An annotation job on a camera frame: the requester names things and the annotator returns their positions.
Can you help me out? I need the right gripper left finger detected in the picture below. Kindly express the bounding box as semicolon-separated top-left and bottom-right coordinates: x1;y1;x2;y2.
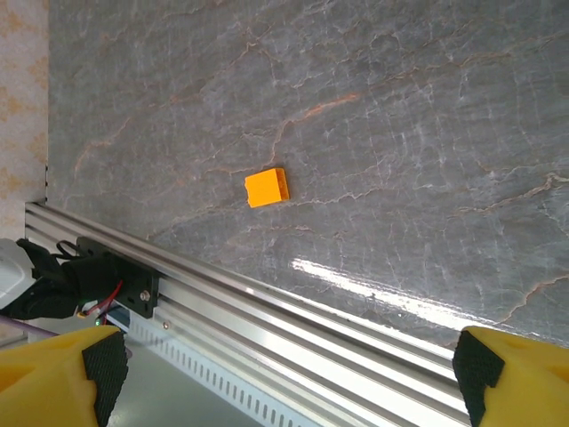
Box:
0;324;130;427

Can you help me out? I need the aluminium front rail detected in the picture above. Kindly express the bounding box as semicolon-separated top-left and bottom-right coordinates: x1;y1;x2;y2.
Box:
24;200;472;427

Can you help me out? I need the orange lego brick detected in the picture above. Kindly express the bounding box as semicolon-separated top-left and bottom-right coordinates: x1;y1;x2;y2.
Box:
244;166;291;209

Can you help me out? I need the red wire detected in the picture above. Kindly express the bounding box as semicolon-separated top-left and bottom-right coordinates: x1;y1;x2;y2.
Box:
95;278;124;318

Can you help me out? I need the white slotted cable duct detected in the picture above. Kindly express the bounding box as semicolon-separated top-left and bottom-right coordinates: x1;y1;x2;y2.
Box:
106;310;308;427

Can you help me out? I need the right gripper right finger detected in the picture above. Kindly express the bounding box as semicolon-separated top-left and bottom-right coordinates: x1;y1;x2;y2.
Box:
452;325;569;427

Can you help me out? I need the small circuit board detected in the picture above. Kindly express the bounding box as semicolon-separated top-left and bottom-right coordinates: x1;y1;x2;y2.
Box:
75;309;112;330

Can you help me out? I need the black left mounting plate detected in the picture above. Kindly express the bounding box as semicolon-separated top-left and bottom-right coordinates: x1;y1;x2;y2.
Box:
75;236;161;320

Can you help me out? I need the short purple cable loop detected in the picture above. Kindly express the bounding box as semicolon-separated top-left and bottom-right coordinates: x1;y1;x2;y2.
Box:
0;316;61;339

